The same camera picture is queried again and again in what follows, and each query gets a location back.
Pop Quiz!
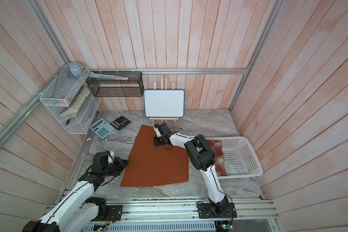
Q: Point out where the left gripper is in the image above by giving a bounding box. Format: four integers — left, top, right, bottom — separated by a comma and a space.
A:
102, 157, 130, 178

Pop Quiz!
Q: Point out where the rust orange skirt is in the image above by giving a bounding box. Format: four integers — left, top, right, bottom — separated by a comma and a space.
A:
120, 125, 189, 187

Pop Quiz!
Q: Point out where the red plaid skirt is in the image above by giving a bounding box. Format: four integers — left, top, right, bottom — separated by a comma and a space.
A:
207, 140, 227, 177

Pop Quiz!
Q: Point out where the white plastic basket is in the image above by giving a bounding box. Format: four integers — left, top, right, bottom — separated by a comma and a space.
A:
207, 136, 263, 179

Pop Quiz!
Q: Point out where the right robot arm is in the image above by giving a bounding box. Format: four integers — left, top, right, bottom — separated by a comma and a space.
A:
153, 123, 229, 215

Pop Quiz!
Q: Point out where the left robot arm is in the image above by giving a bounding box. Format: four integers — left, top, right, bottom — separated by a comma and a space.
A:
22, 151, 129, 232

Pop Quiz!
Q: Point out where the teal calculator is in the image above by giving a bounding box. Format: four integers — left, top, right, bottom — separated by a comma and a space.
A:
90, 119, 115, 139

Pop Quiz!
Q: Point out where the black calculator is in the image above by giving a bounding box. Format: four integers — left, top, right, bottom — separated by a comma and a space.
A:
110, 116, 131, 131

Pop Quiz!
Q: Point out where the book on shelf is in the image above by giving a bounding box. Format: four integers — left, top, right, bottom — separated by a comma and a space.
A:
60, 86, 90, 118

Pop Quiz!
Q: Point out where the pink eraser on shelf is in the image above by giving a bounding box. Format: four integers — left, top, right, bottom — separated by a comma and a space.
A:
59, 98, 70, 104

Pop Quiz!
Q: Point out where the pale green ruler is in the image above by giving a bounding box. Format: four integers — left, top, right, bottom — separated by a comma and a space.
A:
89, 72, 129, 81

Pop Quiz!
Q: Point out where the grey computer mouse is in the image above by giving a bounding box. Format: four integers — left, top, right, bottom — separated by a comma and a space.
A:
68, 61, 84, 78

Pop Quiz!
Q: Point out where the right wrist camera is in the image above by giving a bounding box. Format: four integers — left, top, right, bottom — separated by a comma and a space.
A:
154, 123, 162, 138

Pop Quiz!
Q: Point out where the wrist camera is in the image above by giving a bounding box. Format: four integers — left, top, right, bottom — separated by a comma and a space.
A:
154, 123, 162, 138
107, 151, 114, 163

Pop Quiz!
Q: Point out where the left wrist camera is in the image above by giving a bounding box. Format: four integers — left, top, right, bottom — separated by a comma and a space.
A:
107, 151, 114, 163

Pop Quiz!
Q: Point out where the white board blue frame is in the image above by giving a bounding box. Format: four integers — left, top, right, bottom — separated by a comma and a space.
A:
143, 90, 185, 118

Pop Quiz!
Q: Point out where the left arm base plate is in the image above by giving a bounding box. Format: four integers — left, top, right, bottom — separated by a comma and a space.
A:
95, 205, 123, 222

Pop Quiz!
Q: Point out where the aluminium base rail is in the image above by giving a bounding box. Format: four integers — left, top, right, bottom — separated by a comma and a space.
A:
107, 196, 279, 223

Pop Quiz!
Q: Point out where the black mesh wall basket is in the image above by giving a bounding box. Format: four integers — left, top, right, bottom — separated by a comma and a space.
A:
87, 71, 144, 97

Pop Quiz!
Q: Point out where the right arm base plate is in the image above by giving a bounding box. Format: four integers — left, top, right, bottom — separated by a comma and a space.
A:
196, 202, 237, 219

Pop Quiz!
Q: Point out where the white wire shelf rack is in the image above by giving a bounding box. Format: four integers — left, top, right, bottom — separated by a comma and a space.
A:
40, 65, 101, 135

